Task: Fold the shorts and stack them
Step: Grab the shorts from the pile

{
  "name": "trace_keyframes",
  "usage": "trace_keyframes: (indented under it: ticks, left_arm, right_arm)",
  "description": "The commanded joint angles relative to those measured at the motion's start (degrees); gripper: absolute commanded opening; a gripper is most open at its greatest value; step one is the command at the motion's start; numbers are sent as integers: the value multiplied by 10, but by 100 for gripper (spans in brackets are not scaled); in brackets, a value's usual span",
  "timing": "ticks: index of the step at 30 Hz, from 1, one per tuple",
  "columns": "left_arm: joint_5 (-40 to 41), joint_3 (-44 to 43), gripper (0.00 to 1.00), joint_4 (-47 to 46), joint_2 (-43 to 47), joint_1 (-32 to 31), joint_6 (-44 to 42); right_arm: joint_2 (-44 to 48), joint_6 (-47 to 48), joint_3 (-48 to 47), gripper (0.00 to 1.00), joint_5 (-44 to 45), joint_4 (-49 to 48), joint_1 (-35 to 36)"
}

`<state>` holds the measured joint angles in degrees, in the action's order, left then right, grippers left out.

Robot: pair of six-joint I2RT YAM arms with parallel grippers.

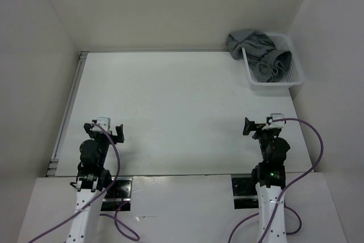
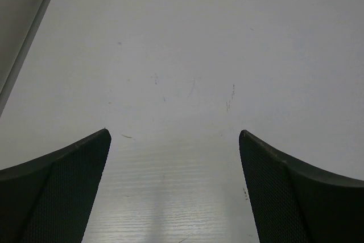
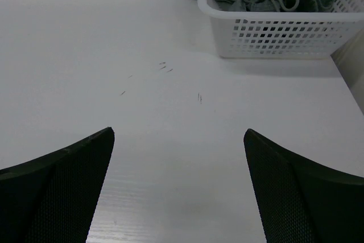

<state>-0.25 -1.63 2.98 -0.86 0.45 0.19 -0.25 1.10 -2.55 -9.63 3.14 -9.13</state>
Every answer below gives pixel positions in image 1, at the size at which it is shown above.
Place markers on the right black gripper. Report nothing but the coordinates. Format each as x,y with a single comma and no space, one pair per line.
252,126

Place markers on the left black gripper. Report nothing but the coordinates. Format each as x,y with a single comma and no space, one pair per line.
119,138

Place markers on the grey shorts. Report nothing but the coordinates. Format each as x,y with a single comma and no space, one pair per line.
268,64

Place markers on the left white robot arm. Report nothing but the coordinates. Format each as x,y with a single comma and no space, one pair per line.
93,179

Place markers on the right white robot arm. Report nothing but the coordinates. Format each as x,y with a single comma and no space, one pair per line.
269,176

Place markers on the white plastic basket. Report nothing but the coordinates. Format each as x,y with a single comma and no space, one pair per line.
295,75

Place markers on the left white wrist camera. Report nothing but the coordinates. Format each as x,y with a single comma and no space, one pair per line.
101,124

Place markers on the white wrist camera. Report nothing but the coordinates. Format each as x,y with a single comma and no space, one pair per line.
101,124
274,121

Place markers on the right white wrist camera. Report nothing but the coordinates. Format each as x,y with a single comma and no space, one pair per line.
274,121

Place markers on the aluminium table edge rail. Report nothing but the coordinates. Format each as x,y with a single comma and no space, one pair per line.
54,160

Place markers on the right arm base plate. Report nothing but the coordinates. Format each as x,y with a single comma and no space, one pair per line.
244,192

